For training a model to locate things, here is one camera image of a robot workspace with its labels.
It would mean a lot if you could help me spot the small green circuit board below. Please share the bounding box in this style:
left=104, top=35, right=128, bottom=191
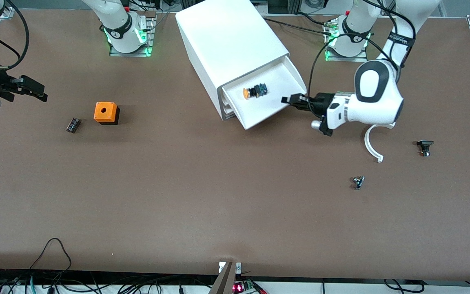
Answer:
left=233, top=279, right=257, bottom=294

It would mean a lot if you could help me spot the black looped cable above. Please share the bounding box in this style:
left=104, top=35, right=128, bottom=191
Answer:
left=29, top=238, right=73, bottom=273

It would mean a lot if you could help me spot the black button mounting collar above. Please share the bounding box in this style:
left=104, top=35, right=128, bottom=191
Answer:
left=417, top=140, right=435, bottom=157

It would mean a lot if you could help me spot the orange push button switch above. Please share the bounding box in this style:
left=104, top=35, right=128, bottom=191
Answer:
left=243, top=82, right=269, bottom=100

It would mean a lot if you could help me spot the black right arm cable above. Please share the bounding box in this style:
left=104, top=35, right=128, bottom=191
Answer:
left=0, top=0, right=31, bottom=70

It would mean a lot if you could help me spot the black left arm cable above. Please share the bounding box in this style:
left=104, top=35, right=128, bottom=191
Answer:
left=306, top=0, right=417, bottom=111

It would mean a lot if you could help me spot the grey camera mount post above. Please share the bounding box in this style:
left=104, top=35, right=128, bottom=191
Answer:
left=208, top=261, right=242, bottom=294

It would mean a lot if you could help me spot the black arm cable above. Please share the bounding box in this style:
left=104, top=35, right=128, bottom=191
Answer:
left=306, top=0, right=417, bottom=111
left=0, top=0, right=31, bottom=70

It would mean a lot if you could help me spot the tangled black cable bundle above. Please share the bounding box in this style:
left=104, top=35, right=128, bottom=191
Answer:
left=0, top=267, right=219, bottom=294

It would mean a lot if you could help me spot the black curled cable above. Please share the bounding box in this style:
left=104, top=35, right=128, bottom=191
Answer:
left=384, top=278, right=426, bottom=294

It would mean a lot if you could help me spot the orange box with hole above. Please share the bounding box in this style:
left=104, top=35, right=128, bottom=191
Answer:
left=93, top=102, right=120, bottom=125

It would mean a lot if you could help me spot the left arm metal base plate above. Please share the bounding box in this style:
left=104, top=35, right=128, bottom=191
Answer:
left=324, top=18, right=368, bottom=62

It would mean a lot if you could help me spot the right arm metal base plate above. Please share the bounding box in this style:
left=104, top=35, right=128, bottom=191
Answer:
left=109, top=16, right=157, bottom=57

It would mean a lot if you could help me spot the white curved plastic arc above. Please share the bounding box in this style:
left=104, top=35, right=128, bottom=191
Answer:
left=364, top=122, right=397, bottom=163

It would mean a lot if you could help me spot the black cable behind cabinet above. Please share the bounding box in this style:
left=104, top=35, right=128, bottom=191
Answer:
left=259, top=12, right=336, bottom=34

